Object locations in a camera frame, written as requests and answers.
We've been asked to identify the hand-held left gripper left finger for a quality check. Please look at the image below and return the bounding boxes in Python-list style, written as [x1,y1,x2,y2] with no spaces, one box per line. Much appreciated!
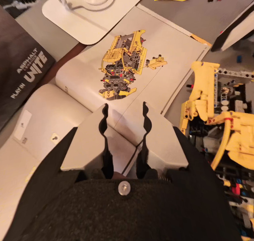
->
[60,103,114,174]

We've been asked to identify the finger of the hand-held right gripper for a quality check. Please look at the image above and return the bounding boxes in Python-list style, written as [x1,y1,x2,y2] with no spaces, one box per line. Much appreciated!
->
[210,3,254,52]

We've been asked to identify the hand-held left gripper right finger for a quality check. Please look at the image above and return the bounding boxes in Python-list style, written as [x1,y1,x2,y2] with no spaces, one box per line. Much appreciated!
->
[137,102,190,174]

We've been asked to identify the yellow brick car model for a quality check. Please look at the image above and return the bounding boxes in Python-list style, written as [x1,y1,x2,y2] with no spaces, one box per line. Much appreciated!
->
[179,61,254,233]

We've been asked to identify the open instruction booklet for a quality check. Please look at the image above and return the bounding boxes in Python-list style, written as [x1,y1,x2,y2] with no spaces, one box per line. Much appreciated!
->
[0,7,211,237]

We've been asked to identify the black car set box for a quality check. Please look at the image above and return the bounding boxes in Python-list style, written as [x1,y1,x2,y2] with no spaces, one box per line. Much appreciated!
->
[0,5,56,131]

